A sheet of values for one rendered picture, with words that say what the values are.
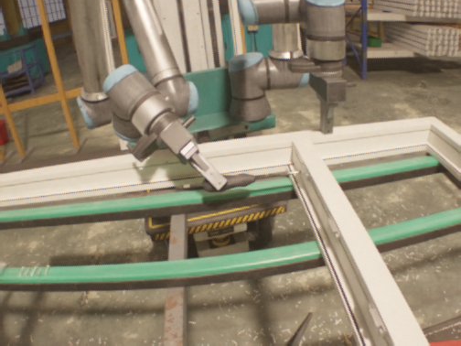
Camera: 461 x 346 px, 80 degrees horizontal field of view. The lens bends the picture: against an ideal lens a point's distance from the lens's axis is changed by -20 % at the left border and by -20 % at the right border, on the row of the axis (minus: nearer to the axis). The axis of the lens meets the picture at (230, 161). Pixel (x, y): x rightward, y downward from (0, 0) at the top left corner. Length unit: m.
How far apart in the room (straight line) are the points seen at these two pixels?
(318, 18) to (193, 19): 0.92
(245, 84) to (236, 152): 0.66
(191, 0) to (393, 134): 1.06
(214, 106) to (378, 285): 1.26
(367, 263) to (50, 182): 0.76
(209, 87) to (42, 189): 0.92
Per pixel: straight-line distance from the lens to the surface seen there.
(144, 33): 0.95
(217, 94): 1.56
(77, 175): 0.88
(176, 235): 0.73
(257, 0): 0.83
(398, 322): 0.45
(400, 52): 4.87
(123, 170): 0.83
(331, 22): 0.73
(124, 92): 0.73
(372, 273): 0.49
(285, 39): 1.39
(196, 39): 1.58
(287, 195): 0.78
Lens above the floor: 1.30
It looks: 30 degrees down
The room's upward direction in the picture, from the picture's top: 7 degrees counter-clockwise
